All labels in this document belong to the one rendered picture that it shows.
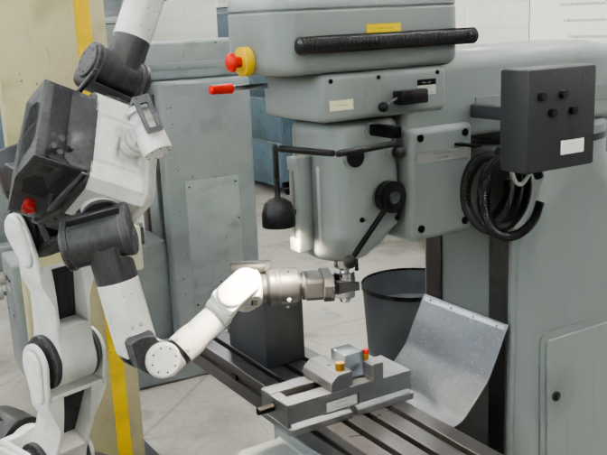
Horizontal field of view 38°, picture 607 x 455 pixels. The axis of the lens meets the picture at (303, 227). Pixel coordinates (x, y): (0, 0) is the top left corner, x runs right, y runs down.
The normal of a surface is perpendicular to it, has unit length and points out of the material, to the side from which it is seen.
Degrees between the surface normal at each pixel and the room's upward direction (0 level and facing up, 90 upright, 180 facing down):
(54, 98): 58
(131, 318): 80
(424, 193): 90
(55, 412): 100
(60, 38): 90
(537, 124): 90
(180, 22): 90
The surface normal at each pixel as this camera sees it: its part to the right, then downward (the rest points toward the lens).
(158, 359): 0.48, 0.01
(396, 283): 0.22, 0.15
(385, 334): -0.62, 0.27
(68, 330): 0.74, 0.21
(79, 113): 0.61, -0.40
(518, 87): -0.85, 0.16
